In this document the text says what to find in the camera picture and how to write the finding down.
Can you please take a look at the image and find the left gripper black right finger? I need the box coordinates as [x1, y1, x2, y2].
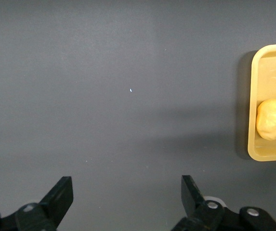
[171, 175, 225, 231]

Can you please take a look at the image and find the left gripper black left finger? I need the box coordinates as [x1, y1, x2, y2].
[14, 176, 74, 231]

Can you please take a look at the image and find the yellow potato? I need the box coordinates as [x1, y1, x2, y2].
[256, 98, 276, 141]

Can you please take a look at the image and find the yellow plastic tray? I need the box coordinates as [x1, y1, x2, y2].
[247, 42, 276, 162]

